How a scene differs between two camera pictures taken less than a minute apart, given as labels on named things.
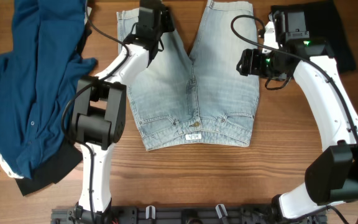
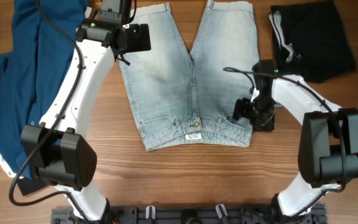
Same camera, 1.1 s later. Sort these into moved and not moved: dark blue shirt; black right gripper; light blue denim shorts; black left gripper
Moved: black left gripper; black right gripper
Not moved: light blue denim shorts; dark blue shirt
